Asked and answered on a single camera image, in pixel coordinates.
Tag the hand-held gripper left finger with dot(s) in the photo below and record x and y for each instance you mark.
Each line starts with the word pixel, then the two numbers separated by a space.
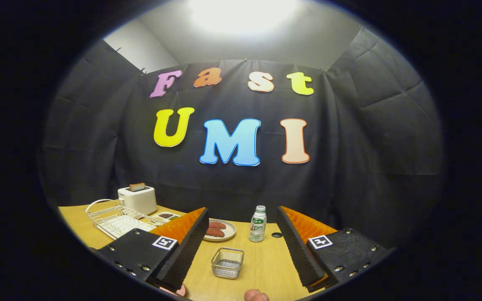
pixel 184 255

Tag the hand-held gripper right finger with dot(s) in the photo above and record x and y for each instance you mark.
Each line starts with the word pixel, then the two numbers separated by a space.
pixel 297 255

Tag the pink plate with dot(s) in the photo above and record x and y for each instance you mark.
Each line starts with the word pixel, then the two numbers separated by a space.
pixel 178 290

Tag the beige round plate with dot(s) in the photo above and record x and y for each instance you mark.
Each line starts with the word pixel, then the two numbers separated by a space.
pixel 229 230

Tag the red meat piece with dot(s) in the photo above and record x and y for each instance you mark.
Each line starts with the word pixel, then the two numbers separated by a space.
pixel 216 233
pixel 218 225

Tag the white divided seasoning tray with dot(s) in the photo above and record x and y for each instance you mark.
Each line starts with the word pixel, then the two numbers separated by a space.
pixel 176 216

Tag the dark brown seasoning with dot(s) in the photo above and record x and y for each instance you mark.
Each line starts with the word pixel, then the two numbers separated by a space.
pixel 166 215

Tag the white drink bottle green label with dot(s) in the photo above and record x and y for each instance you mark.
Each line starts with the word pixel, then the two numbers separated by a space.
pixel 257 228

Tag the white toaster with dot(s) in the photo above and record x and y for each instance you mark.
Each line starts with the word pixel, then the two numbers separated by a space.
pixel 138 201

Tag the black backdrop cloth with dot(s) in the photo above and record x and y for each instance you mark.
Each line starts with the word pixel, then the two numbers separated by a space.
pixel 232 188

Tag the brown toast slice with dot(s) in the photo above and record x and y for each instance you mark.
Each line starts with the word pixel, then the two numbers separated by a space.
pixel 137 187

